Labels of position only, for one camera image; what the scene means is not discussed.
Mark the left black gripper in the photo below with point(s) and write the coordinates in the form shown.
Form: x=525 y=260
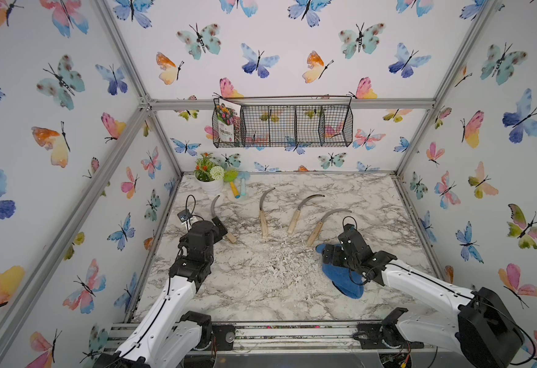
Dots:
x=217 y=235

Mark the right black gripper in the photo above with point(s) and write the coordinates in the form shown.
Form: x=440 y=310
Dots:
x=334 y=257

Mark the blue rag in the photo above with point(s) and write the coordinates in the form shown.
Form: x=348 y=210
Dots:
x=335 y=268

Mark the sickle wooden handle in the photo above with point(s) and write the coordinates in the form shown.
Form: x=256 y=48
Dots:
x=297 y=213
x=262 y=216
x=318 y=228
x=220 y=216

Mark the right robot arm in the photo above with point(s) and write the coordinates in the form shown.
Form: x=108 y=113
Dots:
x=475 y=324

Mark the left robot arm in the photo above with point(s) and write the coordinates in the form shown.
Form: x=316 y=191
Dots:
x=168 y=332

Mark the potted artificial plant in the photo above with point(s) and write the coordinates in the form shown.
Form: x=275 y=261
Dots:
x=209 y=174

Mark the green yellow toy brush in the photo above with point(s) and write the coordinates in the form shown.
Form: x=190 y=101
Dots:
x=230 y=176

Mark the light blue toy tool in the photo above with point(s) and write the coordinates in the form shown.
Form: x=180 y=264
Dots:
x=243 y=177

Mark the colourful booklet in basket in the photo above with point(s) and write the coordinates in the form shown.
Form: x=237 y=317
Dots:
x=228 y=121

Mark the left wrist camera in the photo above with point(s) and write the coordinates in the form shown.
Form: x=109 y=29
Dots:
x=185 y=216

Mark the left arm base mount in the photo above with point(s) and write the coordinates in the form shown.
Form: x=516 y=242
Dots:
x=208 y=335

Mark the aluminium front rail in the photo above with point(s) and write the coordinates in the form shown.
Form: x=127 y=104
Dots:
x=315 y=337

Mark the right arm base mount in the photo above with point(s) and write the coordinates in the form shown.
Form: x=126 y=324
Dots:
x=384 y=334

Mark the black wire basket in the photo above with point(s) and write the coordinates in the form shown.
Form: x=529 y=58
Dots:
x=291 y=122

